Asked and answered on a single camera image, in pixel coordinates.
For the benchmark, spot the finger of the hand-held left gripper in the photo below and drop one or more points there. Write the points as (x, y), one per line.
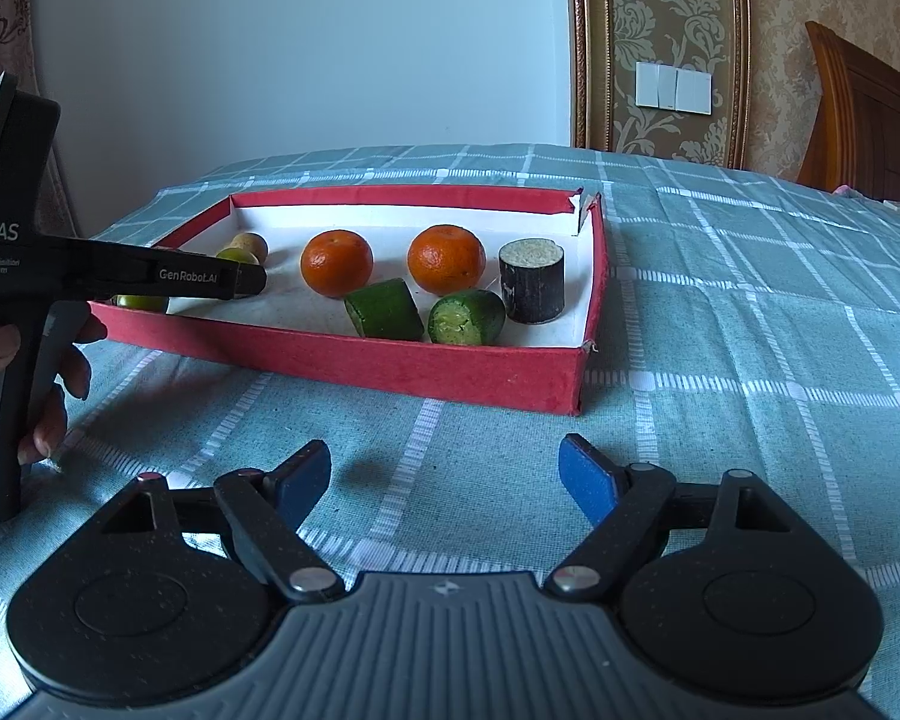
(244, 283)

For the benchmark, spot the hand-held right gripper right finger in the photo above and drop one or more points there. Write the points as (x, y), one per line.
(585, 472)

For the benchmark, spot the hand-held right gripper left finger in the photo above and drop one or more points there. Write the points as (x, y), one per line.
(304, 480)

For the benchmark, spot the green tomato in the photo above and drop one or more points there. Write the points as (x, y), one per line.
(142, 302)
(234, 256)

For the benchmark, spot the brown longan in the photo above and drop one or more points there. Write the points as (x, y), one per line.
(251, 242)

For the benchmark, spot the orange mandarin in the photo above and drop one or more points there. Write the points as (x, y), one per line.
(446, 259)
(337, 264)

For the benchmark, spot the red cardboard box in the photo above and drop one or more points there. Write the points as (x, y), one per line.
(307, 360)

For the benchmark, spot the large green cucumber piece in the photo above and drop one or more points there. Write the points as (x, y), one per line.
(386, 311)

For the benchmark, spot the small green cucumber piece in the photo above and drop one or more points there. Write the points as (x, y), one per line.
(465, 319)

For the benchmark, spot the person's left hand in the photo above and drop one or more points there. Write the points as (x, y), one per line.
(79, 356)

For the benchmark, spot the teal checked tablecloth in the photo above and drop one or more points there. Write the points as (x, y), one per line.
(720, 315)

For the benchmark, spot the patterned curtain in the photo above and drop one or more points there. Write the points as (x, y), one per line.
(0, 7)

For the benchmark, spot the wooden headboard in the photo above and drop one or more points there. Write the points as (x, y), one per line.
(870, 120)

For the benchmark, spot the gold framed wallpaper panel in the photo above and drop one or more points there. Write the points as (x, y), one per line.
(667, 7)

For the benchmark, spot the white wall switch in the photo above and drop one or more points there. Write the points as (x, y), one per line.
(673, 88)

